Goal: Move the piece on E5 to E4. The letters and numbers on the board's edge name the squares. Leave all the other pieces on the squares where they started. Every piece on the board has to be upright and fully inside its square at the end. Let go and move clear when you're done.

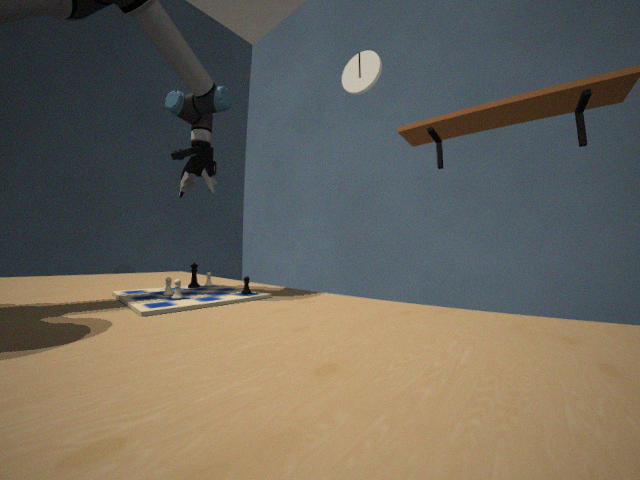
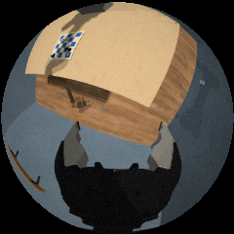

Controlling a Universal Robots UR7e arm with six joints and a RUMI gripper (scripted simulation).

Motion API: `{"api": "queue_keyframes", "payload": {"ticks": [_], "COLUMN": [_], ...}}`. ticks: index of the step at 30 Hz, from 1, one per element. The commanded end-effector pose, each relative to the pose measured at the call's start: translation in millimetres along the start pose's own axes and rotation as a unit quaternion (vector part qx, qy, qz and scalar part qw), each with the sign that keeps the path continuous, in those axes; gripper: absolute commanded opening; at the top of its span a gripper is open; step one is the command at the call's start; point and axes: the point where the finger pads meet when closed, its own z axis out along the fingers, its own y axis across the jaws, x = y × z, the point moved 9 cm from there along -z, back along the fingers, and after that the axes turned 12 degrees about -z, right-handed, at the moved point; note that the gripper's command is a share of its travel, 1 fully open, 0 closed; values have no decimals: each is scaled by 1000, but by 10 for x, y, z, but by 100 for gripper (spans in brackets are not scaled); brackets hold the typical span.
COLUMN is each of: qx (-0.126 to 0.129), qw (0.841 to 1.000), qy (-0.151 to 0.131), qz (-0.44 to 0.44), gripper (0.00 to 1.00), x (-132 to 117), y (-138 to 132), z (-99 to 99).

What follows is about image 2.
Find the blue and white checkerboard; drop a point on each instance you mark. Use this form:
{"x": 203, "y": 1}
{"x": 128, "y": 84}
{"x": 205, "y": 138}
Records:
{"x": 73, "y": 40}

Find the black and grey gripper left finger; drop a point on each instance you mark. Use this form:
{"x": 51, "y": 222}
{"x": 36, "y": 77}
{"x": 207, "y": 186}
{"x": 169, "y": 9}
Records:
{"x": 71, "y": 156}

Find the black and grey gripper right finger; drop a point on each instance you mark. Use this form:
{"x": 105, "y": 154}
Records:
{"x": 164, "y": 160}

